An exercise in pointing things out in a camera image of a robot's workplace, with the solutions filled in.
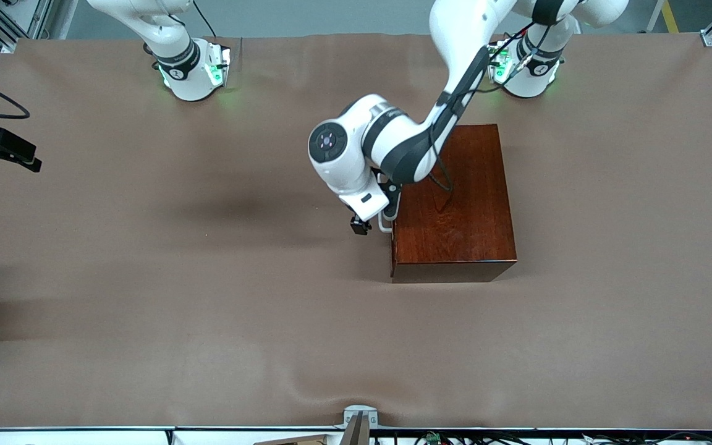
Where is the wooden drawer with white handle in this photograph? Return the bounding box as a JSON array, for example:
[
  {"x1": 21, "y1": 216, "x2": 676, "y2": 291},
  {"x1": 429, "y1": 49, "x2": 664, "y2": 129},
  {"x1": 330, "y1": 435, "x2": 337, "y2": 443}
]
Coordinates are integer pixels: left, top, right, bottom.
[{"x1": 378, "y1": 170, "x2": 396, "y2": 266}]

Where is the dark brown wooden cabinet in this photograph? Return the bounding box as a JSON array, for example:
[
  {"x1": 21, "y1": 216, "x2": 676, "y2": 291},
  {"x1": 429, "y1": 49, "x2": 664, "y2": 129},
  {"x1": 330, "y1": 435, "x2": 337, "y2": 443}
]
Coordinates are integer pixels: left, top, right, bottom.
[{"x1": 390, "y1": 124, "x2": 517, "y2": 284}]

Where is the brown table cover sheet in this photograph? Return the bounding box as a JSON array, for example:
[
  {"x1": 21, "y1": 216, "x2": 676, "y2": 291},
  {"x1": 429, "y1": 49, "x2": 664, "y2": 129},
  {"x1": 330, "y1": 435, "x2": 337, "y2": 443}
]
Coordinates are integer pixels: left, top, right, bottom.
[{"x1": 0, "y1": 32, "x2": 712, "y2": 430}]

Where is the brown cardboard piece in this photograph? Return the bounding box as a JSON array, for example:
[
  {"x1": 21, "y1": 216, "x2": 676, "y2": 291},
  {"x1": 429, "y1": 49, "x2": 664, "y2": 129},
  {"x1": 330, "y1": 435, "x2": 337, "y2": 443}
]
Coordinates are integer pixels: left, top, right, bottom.
[{"x1": 254, "y1": 434, "x2": 332, "y2": 445}]

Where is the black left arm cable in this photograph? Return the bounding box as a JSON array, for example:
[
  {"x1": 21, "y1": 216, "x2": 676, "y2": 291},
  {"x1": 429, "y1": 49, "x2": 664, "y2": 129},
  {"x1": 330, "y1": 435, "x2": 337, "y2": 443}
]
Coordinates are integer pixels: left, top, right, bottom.
[{"x1": 427, "y1": 22, "x2": 545, "y2": 209}]

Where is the grey metal camera mount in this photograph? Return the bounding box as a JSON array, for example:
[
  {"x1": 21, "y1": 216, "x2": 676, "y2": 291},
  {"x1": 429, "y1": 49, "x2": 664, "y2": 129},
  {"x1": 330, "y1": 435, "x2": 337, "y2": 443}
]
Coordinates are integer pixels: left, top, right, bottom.
[{"x1": 334, "y1": 405, "x2": 378, "y2": 445}]

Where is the black right base cable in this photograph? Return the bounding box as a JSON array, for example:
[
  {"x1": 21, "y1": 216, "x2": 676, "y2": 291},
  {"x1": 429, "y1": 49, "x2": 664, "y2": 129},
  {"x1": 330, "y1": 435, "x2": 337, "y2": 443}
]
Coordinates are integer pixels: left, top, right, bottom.
[{"x1": 192, "y1": 0, "x2": 221, "y2": 38}]

